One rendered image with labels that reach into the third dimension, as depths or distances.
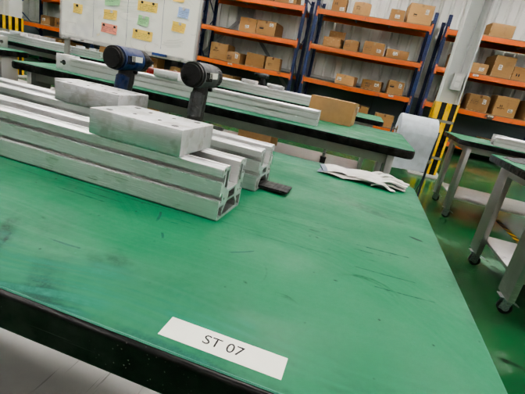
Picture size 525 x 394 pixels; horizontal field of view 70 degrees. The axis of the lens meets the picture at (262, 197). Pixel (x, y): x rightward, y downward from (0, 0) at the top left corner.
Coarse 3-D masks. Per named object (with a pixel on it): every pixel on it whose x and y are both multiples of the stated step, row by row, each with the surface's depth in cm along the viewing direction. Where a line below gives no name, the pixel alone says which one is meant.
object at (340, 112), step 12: (312, 96) 250; (312, 108) 252; (324, 108) 249; (336, 108) 247; (348, 108) 244; (324, 120) 251; (336, 120) 248; (348, 120) 246; (240, 132) 430; (252, 132) 425; (276, 144) 447
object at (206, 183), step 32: (0, 96) 72; (0, 128) 64; (32, 128) 63; (64, 128) 60; (32, 160) 64; (64, 160) 62; (96, 160) 60; (128, 160) 58; (160, 160) 57; (192, 160) 55; (224, 160) 62; (128, 192) 60; (160, 192) 58; (192, 192) 58; (224, 192) 57
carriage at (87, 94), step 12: (60, 84) 80; (72, 84) 79; (84, 84) 82; (96, 84) 87; (60, 96) 81; (72, 96) 80; (84, 96) 79; (96, 96) 78; (108, 96) 78; (120, 96) 78; (132, 96) 81; (144, 96) 85
